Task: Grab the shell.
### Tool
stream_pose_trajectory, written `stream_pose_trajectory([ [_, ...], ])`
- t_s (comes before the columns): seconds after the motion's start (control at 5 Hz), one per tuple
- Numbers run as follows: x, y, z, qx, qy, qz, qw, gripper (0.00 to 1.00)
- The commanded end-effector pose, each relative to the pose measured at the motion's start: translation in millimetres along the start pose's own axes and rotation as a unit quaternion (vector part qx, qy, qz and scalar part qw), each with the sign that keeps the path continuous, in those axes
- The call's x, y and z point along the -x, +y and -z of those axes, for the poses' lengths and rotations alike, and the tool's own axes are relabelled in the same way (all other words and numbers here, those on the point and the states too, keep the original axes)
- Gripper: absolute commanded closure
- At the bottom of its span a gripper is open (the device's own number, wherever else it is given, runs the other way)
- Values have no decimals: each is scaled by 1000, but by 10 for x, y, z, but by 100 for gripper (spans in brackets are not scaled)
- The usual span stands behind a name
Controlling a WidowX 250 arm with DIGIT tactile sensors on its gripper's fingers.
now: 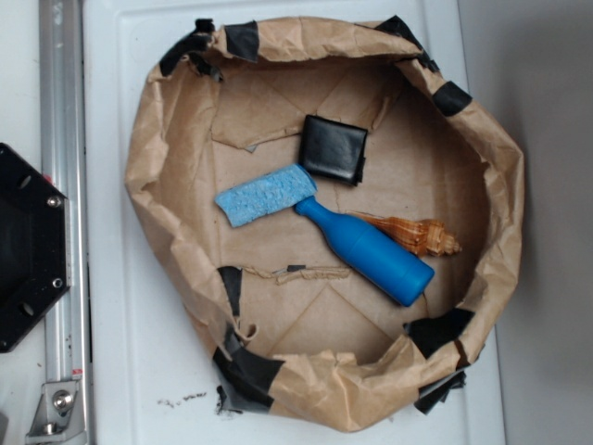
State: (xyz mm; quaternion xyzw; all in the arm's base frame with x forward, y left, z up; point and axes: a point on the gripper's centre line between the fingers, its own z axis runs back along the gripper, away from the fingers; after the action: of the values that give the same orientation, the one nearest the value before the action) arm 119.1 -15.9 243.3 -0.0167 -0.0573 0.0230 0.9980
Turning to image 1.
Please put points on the metal corner bracket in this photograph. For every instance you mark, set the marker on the metal corner bracket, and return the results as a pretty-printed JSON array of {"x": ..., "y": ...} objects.
[{"x": 59, "y": 417}]

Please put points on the aluminium extrusion rail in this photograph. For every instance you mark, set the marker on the aluminium extrusion rail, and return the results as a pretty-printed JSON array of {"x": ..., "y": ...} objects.
[{"x": 68, "y": 352}]

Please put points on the blue plastic bottle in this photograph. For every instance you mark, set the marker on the blue plastic bottle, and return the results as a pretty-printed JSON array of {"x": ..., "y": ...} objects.
[{"x": 400, "y": 274}]

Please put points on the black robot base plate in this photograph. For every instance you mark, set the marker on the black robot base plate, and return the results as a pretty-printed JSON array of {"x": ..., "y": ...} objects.
[{"x": 34, "y": 253}]

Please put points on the black leather wallet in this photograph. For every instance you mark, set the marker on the black leather wallet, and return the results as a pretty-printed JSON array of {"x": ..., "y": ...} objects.
[{"x": 333, "y": 150}]

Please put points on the blue sponge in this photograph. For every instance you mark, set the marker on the blue sponge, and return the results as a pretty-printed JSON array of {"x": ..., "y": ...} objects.
[{"x": 265, "y": 195}]

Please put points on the orange spiral seashell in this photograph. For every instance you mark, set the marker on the orange spiral seashell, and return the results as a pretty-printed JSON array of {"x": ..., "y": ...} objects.
[{"x": 423, "y": 237}]

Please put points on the brown paper bag bin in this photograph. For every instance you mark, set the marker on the brown paper bag bin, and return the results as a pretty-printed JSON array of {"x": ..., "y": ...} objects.
[{"x": 291, "y": 329}]

